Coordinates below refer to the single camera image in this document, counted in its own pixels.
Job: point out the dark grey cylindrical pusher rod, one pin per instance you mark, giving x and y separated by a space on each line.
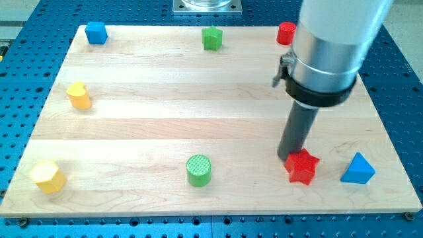
300 120

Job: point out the black clamp ring with lever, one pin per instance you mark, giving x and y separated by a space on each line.
311 86

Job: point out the red cylinder block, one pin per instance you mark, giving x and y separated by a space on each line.
286 33

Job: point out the blue perforated metal table plate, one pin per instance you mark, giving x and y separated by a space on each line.
34 59

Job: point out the green star block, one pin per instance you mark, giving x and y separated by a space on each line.
212 38

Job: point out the red star block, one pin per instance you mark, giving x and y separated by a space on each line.
301 167

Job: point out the yellow heart block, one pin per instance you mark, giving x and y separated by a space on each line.
79 95

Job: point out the light wooden board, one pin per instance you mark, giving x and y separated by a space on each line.
158 98

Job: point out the blue cube block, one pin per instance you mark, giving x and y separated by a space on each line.
96 32

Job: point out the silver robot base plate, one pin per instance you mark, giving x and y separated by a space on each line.
207 6

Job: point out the blue triangle block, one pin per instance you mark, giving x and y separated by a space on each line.
359 171

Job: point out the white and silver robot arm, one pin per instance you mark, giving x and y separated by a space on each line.
331 42

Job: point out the yellow hexagon block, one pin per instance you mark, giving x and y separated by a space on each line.
48 177

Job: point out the green cylinder block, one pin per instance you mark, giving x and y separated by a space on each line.
199 170

